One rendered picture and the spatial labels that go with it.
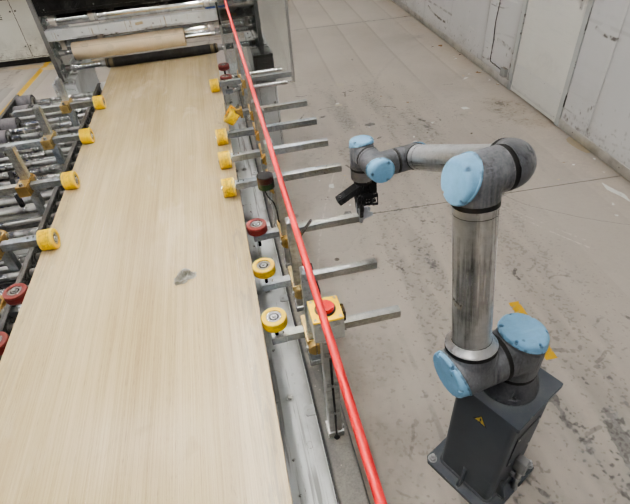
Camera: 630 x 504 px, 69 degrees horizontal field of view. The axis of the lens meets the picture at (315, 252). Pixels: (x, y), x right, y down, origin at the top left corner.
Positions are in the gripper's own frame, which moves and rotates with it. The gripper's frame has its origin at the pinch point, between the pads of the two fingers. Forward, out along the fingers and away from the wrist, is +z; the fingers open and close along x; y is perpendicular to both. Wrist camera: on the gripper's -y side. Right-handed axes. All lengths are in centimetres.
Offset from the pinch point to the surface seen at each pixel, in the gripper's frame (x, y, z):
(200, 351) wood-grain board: -58, -64, -9
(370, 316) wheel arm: -51, -11, 1
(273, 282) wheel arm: -26.5, -39.7, -0.7
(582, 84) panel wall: 176, 236, 45
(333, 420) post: -82, -31, 4
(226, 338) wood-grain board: -55, -57, -9
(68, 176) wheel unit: 51, -120, -18
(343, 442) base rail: -85, -29, 12
